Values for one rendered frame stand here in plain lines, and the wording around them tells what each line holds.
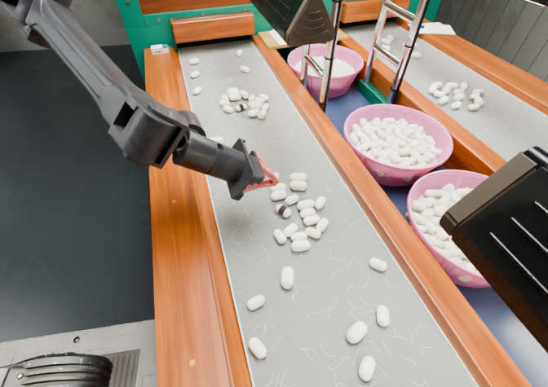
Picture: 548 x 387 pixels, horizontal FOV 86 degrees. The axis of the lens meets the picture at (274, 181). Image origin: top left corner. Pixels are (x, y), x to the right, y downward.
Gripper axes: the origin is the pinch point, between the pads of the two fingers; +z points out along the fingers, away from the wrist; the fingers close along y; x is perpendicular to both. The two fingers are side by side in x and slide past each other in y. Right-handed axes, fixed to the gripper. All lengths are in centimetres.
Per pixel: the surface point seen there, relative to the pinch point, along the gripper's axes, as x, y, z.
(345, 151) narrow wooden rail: -9.5, 8.8, 19.1
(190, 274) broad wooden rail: 15.9, -11.7, -10.8
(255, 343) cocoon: 11.5, -24.9, -4.3
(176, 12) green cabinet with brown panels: 2, 85, -12
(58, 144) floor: 127, 147, -26
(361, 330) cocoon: 1.3, -28.0, 7.6
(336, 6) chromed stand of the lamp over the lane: -31.0, 28.7, 4.9
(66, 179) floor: 120, 111, -18
